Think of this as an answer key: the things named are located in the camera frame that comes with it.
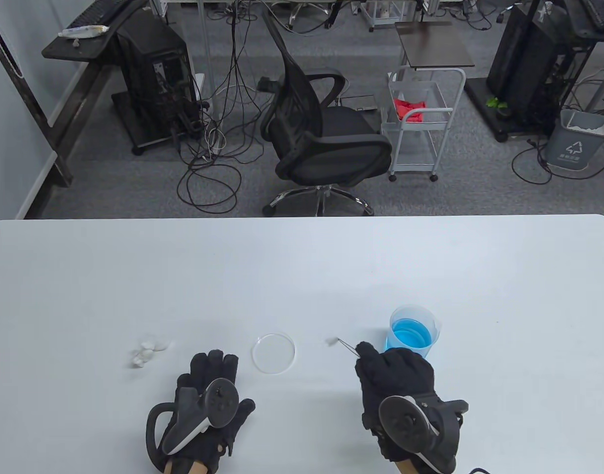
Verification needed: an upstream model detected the person's right hand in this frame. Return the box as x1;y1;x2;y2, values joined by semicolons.
355;342;438;461

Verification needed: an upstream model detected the person's left hand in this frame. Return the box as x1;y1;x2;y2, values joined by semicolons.
171;350;256;472

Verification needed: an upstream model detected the clear beaker blue dye solution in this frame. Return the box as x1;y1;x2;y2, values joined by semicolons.
385;305;442;371

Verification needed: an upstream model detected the clear glass culture dish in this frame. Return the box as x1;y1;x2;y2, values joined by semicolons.
252;333;297;374

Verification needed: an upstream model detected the white cotton ball clump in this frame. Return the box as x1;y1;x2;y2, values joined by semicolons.
131;335;175;369

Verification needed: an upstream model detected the white rolling cart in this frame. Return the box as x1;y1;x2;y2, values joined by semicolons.
387;67;467;182

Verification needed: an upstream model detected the black mesh office chair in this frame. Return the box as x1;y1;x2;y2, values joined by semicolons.
260;10;394;218

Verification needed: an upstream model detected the black wheeled platform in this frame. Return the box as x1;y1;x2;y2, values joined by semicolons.
464;77;564;143
111;91;210;156

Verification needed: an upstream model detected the red cloth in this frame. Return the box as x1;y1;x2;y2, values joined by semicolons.
393;99;427;123

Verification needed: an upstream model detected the black flat device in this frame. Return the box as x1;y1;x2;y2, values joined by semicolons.
340;95;380;112

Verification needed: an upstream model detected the grey trash bin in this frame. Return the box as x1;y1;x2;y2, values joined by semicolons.
545;109;604;172

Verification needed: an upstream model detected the black computer tower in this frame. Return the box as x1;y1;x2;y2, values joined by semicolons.
487;0;586;126
115;9;200;143

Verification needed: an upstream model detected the white crumpled trash paper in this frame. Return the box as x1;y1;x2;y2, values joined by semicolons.
568;121;604;137

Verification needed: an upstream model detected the dark brown side table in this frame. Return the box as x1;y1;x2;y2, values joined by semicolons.
395;21;475;70

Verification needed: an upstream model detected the black workstation stand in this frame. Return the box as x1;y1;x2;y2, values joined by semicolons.
42;0;152;188

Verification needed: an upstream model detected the white plastic packet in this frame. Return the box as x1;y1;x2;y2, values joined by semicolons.
58;25;109;39

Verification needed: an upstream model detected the small white trolley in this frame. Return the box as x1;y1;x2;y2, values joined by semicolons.
360;0;417;33

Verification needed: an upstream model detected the black keyboard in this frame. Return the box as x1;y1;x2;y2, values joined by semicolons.
581;0;604;33
65;0;135;28

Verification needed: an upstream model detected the black metal desk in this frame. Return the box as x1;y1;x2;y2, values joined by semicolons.
554;0;604;115

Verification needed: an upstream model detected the black looped floor cable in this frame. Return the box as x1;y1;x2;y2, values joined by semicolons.
511;141;604;186

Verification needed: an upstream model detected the white metal post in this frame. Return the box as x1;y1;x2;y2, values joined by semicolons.
197;0;219;129

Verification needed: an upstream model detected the black floor cable bundle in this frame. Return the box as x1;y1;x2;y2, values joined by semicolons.
171;0;283;215

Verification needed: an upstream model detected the black frame pole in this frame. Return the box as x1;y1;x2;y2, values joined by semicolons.
0;0;75;188

